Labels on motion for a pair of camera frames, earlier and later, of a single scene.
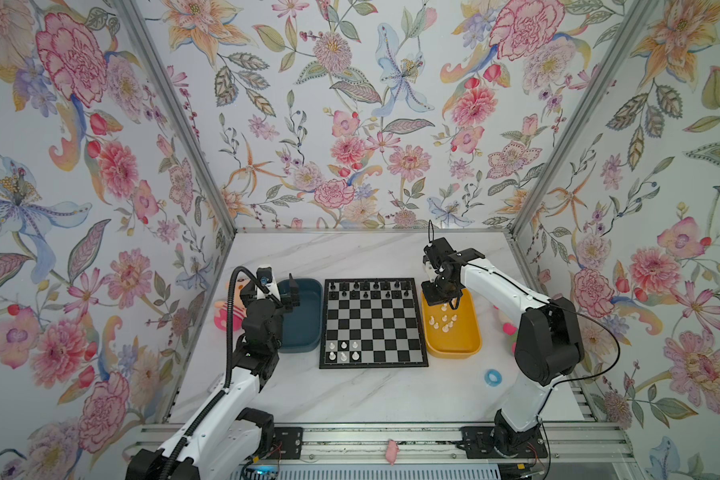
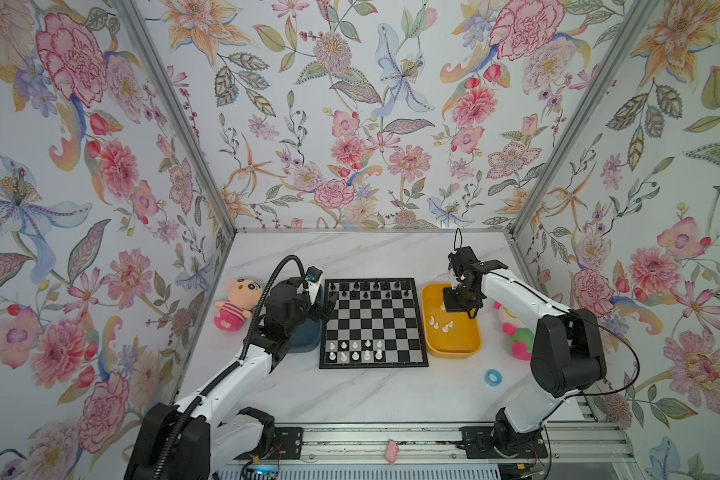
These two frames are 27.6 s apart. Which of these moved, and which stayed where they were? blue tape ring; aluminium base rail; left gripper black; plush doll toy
Moved: left gripper black
Stayed: aluminium base rail; blue tape ring; plush doll toy
